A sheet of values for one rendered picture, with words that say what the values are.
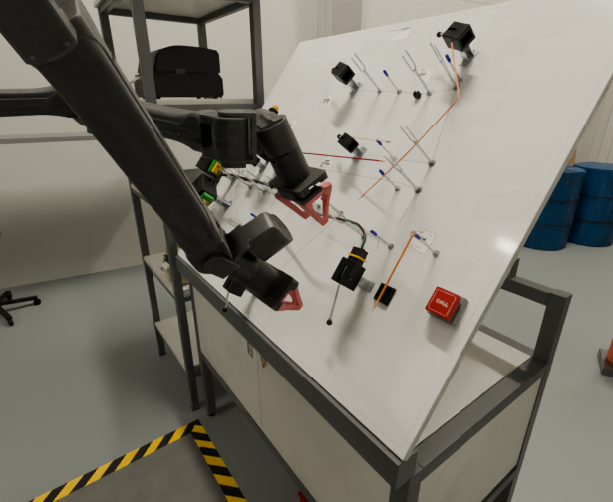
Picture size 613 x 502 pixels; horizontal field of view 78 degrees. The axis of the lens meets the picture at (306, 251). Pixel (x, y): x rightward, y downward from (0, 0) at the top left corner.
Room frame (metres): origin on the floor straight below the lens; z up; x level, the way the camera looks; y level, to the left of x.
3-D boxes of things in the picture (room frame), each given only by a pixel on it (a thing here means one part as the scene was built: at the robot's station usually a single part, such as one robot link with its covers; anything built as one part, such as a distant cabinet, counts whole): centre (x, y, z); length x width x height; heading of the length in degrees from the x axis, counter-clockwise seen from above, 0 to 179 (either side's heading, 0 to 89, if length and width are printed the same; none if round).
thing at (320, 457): (0.75, -0.01, 0.60); 0.55 x 0.03 x 0.39; 36
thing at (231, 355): (1.20, 0.31, 0.60); 0.55 x 0.02 x 0.39; 36
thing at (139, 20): (1.84, 0.54, 0.92); 0.60 x 0.50 x 1.85; 36
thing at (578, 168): (3.89, -2.79, 0.40); 1.10 x 0.68 x 0.81; 114
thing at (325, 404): (0.96, 0.16, 0.83); 1.18 x 0.05 x 0.06; 36
